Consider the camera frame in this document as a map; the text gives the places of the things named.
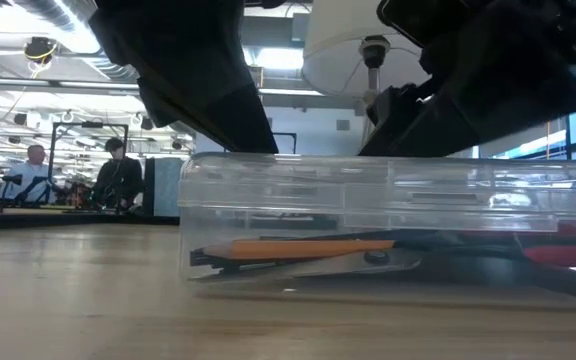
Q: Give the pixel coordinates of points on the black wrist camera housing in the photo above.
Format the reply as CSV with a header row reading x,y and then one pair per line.
x,y
418,20

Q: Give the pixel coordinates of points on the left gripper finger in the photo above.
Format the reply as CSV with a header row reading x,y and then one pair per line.
x,y
248,120
188,112

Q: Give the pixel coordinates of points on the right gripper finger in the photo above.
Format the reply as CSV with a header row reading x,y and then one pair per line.
x,y
433,135
393,105

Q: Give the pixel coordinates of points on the grey partition panel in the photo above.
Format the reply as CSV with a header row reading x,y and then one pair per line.
x,y
163,185

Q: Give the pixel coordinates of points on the black rig frame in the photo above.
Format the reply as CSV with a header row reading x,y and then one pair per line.
x,y
90,124
288,134

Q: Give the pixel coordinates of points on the red and black scissors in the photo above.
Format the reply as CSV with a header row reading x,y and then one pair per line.
x,y
563,257

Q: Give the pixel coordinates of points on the silver air duct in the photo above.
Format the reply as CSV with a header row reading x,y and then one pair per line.
x,y
78,30

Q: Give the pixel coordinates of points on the ceiling light strip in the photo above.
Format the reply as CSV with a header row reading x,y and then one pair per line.
x,y
293,92

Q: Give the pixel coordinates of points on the black ceiling spotlight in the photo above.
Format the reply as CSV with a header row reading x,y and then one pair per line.
x,y
20,118
177,144

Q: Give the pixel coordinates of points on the white shade silver table lamp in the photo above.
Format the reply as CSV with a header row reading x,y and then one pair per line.
x,y
338,60

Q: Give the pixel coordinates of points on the orange pencil with pale eraser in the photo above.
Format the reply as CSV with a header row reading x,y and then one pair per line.
x,y
293,249

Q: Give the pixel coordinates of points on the clear plastic supply box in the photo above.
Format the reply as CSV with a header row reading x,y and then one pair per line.
x,y
318,200

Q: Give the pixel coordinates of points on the grey wall vent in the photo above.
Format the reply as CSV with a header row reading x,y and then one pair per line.
x,y
343,125

